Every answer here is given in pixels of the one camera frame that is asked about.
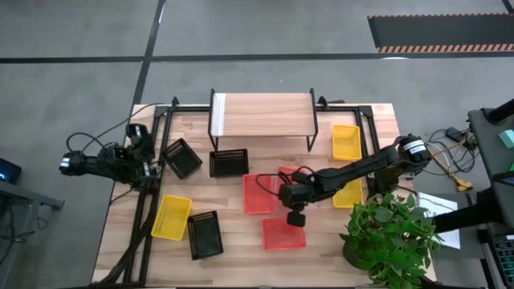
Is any dark grey cart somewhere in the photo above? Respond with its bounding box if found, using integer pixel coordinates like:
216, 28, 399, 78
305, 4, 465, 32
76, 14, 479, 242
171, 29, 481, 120
467, 98, 514, 230

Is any white printed paper sheet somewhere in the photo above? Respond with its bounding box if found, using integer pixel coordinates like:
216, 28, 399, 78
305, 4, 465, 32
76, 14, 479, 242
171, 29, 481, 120
416, 191, 462, 250

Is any black hazard-striped floor mat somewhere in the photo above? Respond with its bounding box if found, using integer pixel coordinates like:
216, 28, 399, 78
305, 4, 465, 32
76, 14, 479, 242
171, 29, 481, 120
367, 13, 514, 55

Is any wooden shelf with black legs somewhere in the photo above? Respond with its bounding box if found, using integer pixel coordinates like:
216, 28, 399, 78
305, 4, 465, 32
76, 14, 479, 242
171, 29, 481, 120
207, 88, 320, 153

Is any black power adapter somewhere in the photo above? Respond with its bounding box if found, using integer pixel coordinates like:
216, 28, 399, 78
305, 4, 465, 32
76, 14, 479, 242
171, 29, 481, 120
445, 126, 467, 143

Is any yellow cable with plug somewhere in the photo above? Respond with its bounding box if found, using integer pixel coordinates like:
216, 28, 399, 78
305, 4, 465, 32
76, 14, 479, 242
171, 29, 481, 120
430, 152, 475, 193

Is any teal box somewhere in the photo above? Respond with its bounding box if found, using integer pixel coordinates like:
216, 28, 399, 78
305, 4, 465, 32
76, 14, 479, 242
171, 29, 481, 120
498, 128, 514, 150

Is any red plastic slotted basket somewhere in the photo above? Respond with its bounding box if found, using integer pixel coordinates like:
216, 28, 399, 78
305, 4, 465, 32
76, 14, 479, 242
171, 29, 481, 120
275, 165, 311, 201
242, 173, 279, 215
260, 216, 308, 252

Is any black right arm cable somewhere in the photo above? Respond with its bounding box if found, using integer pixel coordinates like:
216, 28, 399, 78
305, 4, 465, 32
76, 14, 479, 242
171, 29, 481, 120
255, 165, 318, 198

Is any green potted plant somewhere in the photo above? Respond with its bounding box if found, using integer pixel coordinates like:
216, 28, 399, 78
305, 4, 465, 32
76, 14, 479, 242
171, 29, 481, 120
339, 192, 445, 289

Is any black stand leg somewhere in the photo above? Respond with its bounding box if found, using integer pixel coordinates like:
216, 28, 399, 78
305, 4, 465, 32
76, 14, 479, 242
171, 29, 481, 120
432, 187, 508, 234

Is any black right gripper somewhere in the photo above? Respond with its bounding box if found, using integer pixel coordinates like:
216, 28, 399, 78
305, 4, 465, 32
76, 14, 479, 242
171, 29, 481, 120
279, 182, 318, 228

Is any black keyboard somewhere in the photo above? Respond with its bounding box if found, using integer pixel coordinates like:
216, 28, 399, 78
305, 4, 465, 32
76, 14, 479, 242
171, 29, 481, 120
477, 224, 514, 289

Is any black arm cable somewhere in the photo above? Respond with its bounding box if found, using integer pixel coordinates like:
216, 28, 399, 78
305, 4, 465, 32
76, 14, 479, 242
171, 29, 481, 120
255, 165, 318, 198
65, 102, 165, 156

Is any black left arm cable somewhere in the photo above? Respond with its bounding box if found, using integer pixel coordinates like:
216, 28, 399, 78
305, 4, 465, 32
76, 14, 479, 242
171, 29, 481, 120
65, 102, 165, 156

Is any black plastic slotted basket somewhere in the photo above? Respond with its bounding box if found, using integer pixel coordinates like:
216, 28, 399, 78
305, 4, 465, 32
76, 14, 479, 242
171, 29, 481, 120
161, 137, 204, 180
186, 210, 225, 261
209, 149, 250, 178

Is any black floor cable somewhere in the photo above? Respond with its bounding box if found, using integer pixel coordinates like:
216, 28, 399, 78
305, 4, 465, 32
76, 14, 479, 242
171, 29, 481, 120
425, 127, 477, 177

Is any yellow plastic slotted basket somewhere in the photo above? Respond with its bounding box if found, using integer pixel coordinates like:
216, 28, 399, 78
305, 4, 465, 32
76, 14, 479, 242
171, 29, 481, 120
332, 124, 363, 162
332, 178, 365, 210
150, 194, 194, 242

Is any grey desk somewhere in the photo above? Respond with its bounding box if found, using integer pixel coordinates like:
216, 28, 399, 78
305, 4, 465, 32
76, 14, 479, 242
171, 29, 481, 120
0, 180, 66, 289

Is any black device with blue light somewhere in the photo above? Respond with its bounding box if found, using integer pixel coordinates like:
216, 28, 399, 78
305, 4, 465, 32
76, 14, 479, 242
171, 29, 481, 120
0, 157, 22, 185

